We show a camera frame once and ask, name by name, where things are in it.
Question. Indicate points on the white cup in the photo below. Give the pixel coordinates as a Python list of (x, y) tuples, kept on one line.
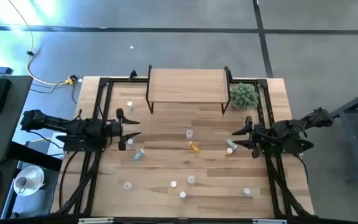
[(20, 184)]

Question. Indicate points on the wooden shelf with black legs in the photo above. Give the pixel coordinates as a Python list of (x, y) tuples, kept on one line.
[(188, 85)]

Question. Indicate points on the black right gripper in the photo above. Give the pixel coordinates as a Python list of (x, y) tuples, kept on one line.
[(257, 137)]

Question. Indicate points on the black desk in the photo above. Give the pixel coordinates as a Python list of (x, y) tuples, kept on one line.
[(33, 155)]

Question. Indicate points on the silver metal bracket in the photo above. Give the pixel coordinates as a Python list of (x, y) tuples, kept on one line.
[(95, 221), (269, 221)]

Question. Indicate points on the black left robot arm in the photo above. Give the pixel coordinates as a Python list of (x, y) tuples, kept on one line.
[(61, 124)]

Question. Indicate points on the black metal table frame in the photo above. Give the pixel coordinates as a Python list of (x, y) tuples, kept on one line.
[(120, 80)]

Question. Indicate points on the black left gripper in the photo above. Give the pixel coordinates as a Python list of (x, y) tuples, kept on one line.
[(113, 129)]

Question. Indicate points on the white cap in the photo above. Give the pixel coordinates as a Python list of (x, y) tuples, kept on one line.
[(173, 184)]

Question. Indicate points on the grey desk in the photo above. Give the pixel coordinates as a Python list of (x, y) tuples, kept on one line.
[(11, 130)]

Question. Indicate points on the potted green succulent plant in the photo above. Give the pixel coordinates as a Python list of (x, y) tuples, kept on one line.
[(244, 96)]

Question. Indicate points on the blue-grey metal cart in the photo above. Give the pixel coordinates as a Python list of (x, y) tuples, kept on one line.
[(353, 104)]

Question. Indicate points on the clear bottle pink pills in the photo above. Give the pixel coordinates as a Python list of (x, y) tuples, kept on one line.
[(191, 179)]

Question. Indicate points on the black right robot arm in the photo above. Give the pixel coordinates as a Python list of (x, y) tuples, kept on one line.
[(291, 129)]

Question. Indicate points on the clear bottle grey pills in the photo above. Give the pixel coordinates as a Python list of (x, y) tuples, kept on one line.
[(189, 134)]

